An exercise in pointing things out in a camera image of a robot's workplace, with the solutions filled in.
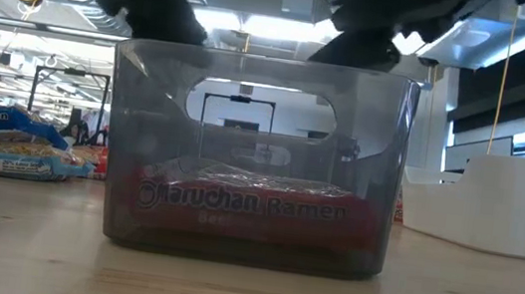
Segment black workstation frame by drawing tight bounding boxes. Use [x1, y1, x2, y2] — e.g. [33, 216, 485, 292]
[199, 91, 278, 135]
[24, 63, 113, 148]

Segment white plastic bin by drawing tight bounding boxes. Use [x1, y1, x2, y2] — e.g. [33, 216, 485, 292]
[394, 143, 525, 260]

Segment grey ceiling duct box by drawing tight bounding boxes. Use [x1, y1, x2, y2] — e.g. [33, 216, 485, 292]
[280, 0, 320, 19]

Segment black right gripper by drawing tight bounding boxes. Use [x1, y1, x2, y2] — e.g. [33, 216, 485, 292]
[306, 0, 468, 83]

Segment grey computer monitor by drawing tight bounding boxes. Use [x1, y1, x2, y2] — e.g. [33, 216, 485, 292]
[442, 128, 516, 179]

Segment smoky dark plastic bin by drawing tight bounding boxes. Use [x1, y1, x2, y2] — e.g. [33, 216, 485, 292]
[91, 35, 424, 286]

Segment white ceiling duct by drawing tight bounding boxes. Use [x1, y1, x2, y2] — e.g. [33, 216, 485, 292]
[415, 0, 525, 79]

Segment yellow extension cable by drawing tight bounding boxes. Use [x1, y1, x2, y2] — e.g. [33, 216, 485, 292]
[485, 3, 521, 158]

